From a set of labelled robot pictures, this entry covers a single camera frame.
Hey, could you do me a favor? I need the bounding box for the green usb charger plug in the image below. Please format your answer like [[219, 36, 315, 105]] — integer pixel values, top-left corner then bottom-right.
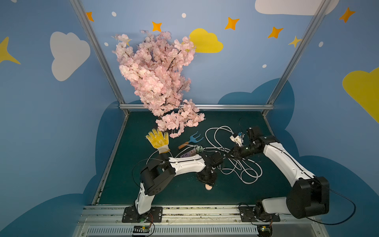
[[195, 146, 204, 154]]

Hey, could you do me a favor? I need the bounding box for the white usb cable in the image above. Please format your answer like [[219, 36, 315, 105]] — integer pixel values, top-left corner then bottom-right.
[[144, 145, 196, 166]]

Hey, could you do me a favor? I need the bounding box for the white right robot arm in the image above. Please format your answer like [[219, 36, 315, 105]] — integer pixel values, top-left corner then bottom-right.
[[227, 127, 330, 222]]

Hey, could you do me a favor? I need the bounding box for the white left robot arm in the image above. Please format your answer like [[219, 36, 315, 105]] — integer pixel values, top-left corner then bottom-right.
[[134, 152, 224, 215]]

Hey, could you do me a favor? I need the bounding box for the purple power strip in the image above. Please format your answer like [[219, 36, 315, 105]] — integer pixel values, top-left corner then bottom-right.
[[180, 149, 197, 158]]

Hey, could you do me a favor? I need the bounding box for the blue garden hand fork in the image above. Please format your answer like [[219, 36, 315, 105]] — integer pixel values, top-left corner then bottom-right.
[[178, 131, 204, 150]]

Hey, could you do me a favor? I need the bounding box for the yellow white work glove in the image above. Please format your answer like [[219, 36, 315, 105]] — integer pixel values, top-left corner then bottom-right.
[[146, 128, 170, 154]]

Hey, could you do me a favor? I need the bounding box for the pink cherry blossom tree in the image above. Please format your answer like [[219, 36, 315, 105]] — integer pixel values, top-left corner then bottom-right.
[[113, 32, 205, 138]]

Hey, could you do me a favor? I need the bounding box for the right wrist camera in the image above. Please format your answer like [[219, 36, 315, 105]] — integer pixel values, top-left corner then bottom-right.
[[230, 132, 244, 147]]

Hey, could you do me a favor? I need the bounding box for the white power strip cord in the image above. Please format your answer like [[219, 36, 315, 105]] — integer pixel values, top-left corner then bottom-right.
[[201, 125, 264, 185]]

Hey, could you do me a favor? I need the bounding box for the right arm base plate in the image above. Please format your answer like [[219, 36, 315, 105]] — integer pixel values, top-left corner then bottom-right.
[[238, 204, 280, 222]]

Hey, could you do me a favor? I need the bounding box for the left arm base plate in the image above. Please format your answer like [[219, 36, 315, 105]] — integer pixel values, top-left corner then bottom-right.
[[121, 206, 163, 224]]

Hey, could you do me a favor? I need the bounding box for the aluminium frame back rail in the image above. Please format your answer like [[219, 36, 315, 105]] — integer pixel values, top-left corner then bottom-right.
[[119, 103, 275, 111]]

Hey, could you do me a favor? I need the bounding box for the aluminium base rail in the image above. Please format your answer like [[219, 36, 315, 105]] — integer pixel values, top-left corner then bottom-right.
[[73, 205, 329, 237]]

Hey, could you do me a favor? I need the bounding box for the aluminium frame post right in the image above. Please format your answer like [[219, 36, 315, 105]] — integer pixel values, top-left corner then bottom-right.
[[262, 0, 332, 118]]

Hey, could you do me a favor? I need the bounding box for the aluminium frame post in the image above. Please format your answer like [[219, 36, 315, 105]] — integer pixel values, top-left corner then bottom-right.
[[70, 0, 130, 117], [262, 0, 332, 118]]

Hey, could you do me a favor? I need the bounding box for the aluminium frame post left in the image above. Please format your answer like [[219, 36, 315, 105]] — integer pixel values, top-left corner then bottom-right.
[[70, 0, 130, 117]]

